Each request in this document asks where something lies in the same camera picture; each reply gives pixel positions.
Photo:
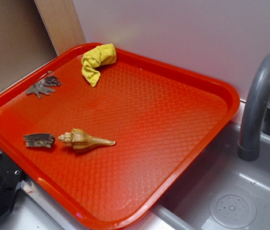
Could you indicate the silver keys bunch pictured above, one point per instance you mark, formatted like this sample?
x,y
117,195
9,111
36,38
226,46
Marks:
x,y
44,85

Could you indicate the red plastic tray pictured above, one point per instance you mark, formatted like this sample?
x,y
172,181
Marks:
x,y
161,118

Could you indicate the tan spiral seashell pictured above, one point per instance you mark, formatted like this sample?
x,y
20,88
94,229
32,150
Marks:
x,y
80,141

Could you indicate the yellow folded cloth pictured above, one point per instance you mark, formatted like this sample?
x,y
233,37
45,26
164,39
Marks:
x,y
97,57

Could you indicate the dark wood piece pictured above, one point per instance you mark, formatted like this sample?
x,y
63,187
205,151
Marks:
x,y
39,140

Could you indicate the grey plastic sink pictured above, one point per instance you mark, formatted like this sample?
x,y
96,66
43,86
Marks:
x,y
218,191

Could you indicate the light wooden board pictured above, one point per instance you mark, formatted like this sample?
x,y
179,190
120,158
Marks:
x,y
62,24

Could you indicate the grey curved faucet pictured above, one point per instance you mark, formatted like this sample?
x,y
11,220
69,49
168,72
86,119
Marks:
x,y
256,116

